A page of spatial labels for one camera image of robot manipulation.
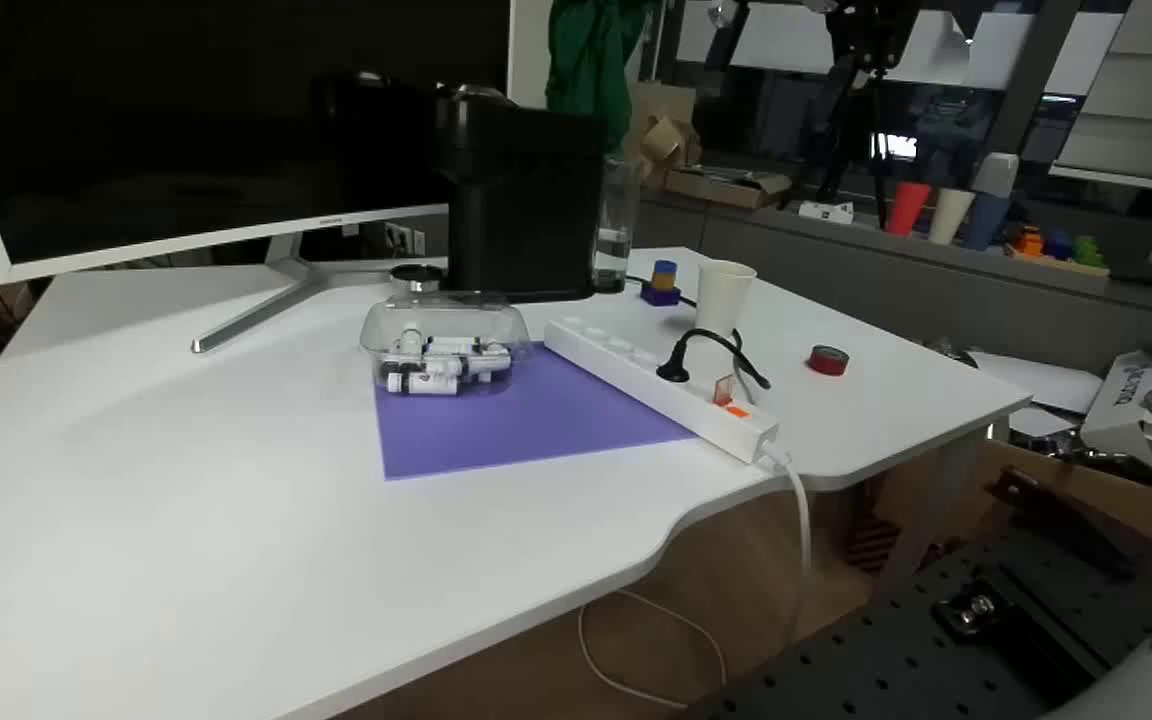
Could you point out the purple paper mat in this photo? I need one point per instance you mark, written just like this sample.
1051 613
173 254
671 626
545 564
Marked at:
542 413

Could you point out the black coffee machine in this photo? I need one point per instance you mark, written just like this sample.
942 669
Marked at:
524 196

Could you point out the white paper cup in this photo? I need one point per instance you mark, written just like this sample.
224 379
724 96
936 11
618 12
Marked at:
722 294

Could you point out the green hanging cloth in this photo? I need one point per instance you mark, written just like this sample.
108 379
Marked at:
590 44

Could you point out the red plastic cup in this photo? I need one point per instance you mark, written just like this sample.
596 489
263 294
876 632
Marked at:
905 206

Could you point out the white computer monitor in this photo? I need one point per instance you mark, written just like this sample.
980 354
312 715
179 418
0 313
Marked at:
138 129

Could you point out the blue and orange block toy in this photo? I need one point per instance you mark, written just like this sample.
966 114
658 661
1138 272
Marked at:
660 285

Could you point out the clear water bottle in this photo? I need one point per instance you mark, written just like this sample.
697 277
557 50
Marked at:
618 224

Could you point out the black perforated breadboard plate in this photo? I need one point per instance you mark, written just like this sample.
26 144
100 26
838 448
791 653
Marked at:
1003 631

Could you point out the white power strip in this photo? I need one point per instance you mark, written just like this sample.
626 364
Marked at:
630 371

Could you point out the red emergency stop button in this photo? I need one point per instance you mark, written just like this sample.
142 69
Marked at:
825 361

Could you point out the cream plastic cup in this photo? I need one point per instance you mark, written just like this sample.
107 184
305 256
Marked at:
948 213

